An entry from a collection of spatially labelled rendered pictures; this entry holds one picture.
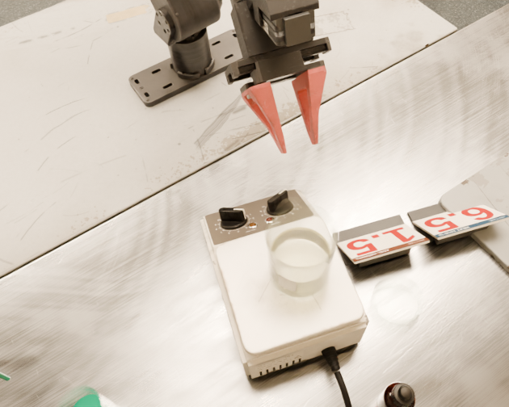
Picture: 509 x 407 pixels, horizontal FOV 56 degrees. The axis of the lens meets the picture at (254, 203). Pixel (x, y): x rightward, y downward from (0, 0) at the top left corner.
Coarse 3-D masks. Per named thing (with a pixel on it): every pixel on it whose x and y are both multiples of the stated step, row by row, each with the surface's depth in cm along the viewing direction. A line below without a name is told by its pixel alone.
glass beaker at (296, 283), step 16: (288, 208) 43; (304, 208) 43; (320, 208) 42; (272, 224) 42; (288, 224) 45; (304, 224) 45; (320, 224) 44; (336, 224) 41; (272, 240) 45; (336, 240) 41; (272, 256) 41; (272, 272) 44; (288, 272) 41; (304, 272) 40; (320, 272) 41; (288, 288) 44; (304, 288) 43; (320, 288) 45
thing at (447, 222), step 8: (472, 208) 59; (480, 208) 59; (488, 208) 58; (440, 216) 59; (448, 216) 58; (456, 216) 58; (464, 216) 57; (472, 216) 57; (480, 216) 56; (488, 216) 56; (496, 216) 56; (424, 224) 58; (432, 224) 57; (440, 224) 57; (448, 224) 56; (456, 224) 56; (464, 224) 55; (440, 232) 55
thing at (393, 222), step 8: (392, 216) 60; (400, 216) 60; (368, 224) 60; (376, 224) 59; (384, 224) 59; (392, 224) 59; (400, 224) 59; (344, 232) 59; (352, 232) 59; (360, 232) 59; (368, 232) 59; (376, 232) 59; (416, 232) 56; (344, 240) 59; (352, 240) 58; (400, 248) 54; (408, 248) 54; (344, 256) 57; (376, 256) 53; (384, 256) 56; (392, 256) 57; (360, 264) 56; (368, 264) 57
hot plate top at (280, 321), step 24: (240, 240) 50; (264, 240) 50; (240, 264) 48; (264, 264) 48; (336, 264) 48; (240, 288) 47; (264, 288) 47; (336, 288) 46; (240, 312) 46; (264, 312) 46; (288, 312) 46; (312, 312) 45; (336, 312) 45; (360, 312) 45; (240, 336) 45; (264, 336) 44; (288, 336) 44; (312, 336) 44
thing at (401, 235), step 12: (396, 228) 59; (408, 228) 58; (360, 240) 58; (372, 240) 57; (384, 240) 56; (396, 240) 56; (408, 240) 55; (348, 252) 55; (360, 252) 55; (372, 252) 54
